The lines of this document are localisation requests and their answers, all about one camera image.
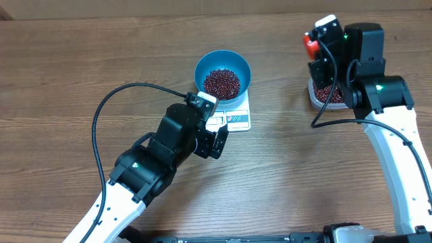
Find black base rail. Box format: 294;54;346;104
119;225;335;243

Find red beans in bowl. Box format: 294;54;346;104
203;69;241;101

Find red measuring scoop blue handle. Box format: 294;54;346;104
302;32;320;60

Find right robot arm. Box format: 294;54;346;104
303;15;431;242

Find blue plastic bowl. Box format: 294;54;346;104
194;50;252;101

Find red adzuki beans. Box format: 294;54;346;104
313;84;344;103

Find clear plastic food container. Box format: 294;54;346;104
308;78;348;111

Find white digital kitchen scale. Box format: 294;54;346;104
206;90;251;132

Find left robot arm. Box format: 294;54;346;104
65;92;228;242

